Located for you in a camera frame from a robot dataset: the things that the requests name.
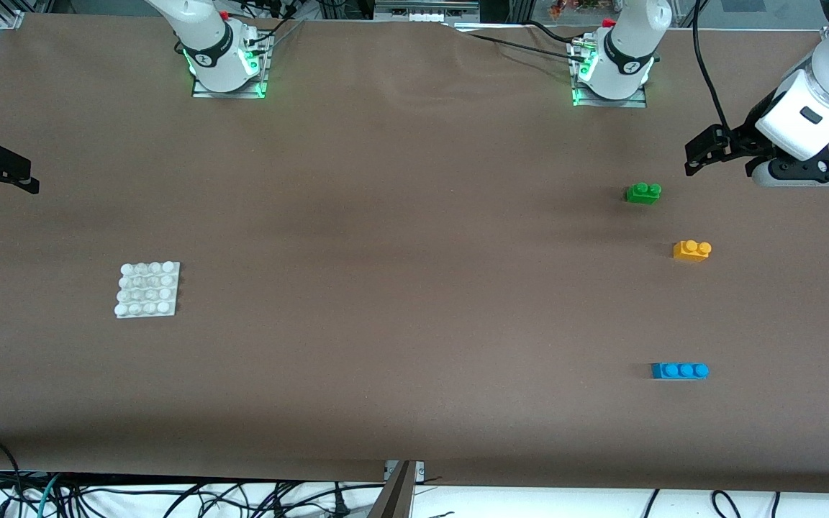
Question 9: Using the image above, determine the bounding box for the yellow two-stud block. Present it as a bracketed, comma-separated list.
[673, 240, 712, 263]

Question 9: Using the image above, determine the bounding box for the small metal bracket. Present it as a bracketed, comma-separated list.
[384, 460, 426, 483]

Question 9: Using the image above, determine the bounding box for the white studded base plate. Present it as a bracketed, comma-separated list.
[114, 261, 181, 319]

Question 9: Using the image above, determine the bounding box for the grey equipment box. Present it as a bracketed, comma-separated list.
[373, 0, 481, 24]

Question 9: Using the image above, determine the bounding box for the blue three-stud block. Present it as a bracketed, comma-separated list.
[651, 362, 710, 381]

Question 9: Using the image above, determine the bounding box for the brown paper table cover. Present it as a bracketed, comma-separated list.
[0, 13, 829, 494]

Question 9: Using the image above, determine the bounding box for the green two-stud block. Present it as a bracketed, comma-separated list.
[625, 182, 663, 205]

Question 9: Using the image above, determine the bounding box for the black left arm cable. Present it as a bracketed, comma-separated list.
[692, 0, 733, 137]

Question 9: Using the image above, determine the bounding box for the teal cable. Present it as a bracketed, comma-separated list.
[22, 473, 63, 518]

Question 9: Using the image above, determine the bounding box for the thin black base cable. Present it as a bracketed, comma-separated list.
[522, 19, 592, 45]
[450, 24, 579, 58]
[245, 14, 309, 53]

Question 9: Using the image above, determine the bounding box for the colourful object pile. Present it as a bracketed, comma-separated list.
[548, 0, 604, 18]

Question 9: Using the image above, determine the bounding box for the dark metal post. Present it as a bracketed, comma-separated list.
[366, 460, 417, 518]

